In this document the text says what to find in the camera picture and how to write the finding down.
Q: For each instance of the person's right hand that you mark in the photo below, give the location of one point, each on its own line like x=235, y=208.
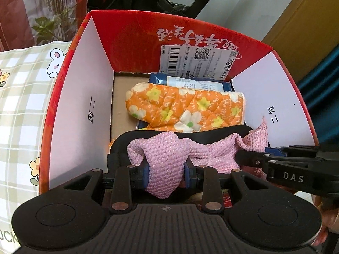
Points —
x=329, y=225

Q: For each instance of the checked printed tablecloth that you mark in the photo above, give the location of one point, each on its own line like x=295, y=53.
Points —
x=21, y=111

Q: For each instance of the pink knitted cloth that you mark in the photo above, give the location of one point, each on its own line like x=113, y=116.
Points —
x=164, y=150

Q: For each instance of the blue plastic packet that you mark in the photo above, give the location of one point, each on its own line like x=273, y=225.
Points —
x=159, y=78

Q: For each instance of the teal curtain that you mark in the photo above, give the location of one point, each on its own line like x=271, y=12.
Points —
x=323, y=68

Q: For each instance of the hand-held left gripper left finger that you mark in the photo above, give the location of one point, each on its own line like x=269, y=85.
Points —
x=145, y=174

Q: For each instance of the wooden door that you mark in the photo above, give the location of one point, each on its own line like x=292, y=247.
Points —
x=304, y=18

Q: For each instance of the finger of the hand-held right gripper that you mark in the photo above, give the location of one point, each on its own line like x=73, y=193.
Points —
x=251, y=159
x=296, y=150

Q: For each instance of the orange floral quilted cloth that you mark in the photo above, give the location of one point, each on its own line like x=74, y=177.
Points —
x=185, y=103

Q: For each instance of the red cardboard box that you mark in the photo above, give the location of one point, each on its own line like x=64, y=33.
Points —
x=127, y=37

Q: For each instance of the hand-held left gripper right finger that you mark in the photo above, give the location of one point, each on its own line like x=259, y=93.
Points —
x=187, y=173

